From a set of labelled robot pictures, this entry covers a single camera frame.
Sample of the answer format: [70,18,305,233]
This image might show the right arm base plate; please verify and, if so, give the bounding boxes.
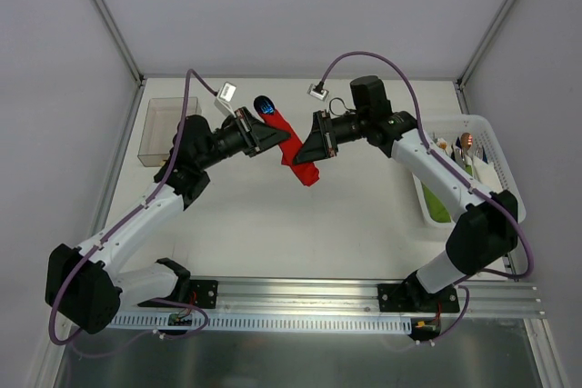
[376,283,460,313]

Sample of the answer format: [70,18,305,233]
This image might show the white plastic basket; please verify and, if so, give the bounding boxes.
[423,114,527,223]

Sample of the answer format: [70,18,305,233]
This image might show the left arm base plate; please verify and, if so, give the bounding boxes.
[183,279,219,309]

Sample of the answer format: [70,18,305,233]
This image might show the clear plastic box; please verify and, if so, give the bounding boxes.
[137,97,183,167]

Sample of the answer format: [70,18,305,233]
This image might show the aluminium front rail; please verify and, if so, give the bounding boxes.
[208,277,547,319]

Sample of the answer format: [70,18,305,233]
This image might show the red paper napkin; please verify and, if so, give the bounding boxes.
[261,110,319,187]

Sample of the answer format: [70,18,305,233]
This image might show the right white napkin rolls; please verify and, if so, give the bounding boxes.
[471,154,504,193]

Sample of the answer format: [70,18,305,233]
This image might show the left green napkin roll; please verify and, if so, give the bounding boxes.
[421,184,452,224]

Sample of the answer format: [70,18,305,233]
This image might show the copper spoon in basket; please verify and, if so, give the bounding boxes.
[460,132,474,154]

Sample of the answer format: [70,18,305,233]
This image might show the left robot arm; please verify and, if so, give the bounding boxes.
[45,107,290,333]

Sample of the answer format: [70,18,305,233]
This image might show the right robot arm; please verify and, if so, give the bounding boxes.
[294,75,518,312]

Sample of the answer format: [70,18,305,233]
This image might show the white slotted cable duct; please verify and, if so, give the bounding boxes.
[109,311,412,335]

